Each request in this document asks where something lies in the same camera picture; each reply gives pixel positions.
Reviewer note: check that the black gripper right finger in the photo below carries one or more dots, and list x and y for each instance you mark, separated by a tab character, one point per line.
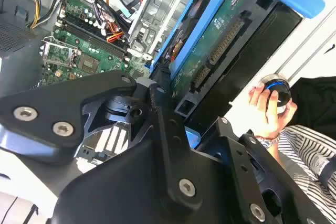
244	171

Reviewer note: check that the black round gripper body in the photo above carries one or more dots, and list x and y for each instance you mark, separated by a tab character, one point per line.
118	195

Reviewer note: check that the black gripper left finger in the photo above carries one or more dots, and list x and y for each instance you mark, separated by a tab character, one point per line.
52	103

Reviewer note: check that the round black blue-ringed tool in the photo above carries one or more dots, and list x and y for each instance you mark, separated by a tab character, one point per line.
282	91

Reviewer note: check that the hard disk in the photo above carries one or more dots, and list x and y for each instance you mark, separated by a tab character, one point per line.
223	51

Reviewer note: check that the person's bare hand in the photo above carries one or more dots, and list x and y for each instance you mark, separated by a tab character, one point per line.
275	125

